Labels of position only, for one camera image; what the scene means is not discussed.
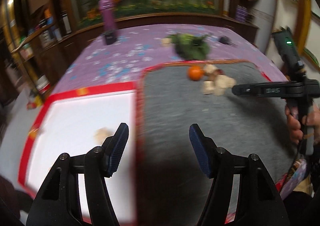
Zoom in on right hand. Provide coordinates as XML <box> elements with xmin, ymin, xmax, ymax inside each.
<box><xmin>285</xmin><ymin>103</ymin><xmax>320</xmax><ymax>146</ymax></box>

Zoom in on purple bottles on shelf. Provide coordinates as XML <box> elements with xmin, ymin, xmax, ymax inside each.
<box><xmin>235</xmin><ymin>5</ymin><xmax>248</xmax><ymax>23</ymax></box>

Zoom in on green leafy vegetable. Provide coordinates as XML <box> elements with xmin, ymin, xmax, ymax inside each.
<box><xmin>168</xmin><ymin>33</ymin><xmax>210</xmax><ymax>61</ymax></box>

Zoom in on purple floral tablecloth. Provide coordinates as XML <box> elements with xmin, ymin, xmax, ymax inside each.
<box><xmin>53</xmin><ymin>24</ymin><xmax>285</xmax><ymax>94</ymax></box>

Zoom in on black round mount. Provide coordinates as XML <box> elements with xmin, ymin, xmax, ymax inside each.
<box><xmin>102</xmin><ymin>30</ymin><xmax>118</xmax><ymax>45</ymax></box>

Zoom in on black car key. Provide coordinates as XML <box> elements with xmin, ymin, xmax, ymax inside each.
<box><xmin>218</xmin><ymin>36</ymin><xmax>235</xmax><ymax>47</ymax></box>

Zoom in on cream polygon block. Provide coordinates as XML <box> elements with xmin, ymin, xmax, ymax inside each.
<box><xmin>215</xmin><ymin>75</ymin><xmax>236</xmax><ymax>89</ymax></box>

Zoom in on red white tray box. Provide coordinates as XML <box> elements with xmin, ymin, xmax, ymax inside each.
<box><xmin>18</xmin><ymin>82</ymin><xmax>137</xmax><ymax>225</ymax></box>

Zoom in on grey felt mat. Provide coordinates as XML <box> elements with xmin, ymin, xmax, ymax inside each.
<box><xmin>136</xmin><ymin>66</ymin><xmax>297</xmax><ymax>225</ymax></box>

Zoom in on cream cube block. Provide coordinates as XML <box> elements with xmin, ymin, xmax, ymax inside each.
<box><xmin>203</xmin><ymin>64</ymin><xmax>218</xmax><ymax>76</ymax></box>

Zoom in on purple thermos bottle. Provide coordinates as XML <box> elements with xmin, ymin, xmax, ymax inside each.
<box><xmin>99</xmin><ymin>0</ymin><xmax>117</xmax><ymax>31</ymax></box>

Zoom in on cream chunk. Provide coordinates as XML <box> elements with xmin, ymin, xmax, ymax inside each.
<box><xmin>213</xmin><ymin>87</ymin><xmax>226</xmax><ymax>96</ymax></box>
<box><xmin>94</xmin><ymin>127</ymin><xmax>114</xmax><ymax>145</ymax></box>
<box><xmin>202</xmin><ymin>80</ymin><xmax>215</xmax><ymax>95</ymax></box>

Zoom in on cream block on tablecloth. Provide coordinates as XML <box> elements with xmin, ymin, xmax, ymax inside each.
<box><xmin>161</xmin><ymin>38</ymin><xmax>171</xmax><ymax>47</ymax></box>

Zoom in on orange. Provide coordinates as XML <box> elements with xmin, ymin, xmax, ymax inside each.
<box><xmin>188</xmin><ymin>65</ymin><xmax>204</xmax><ymax>81</ymax></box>

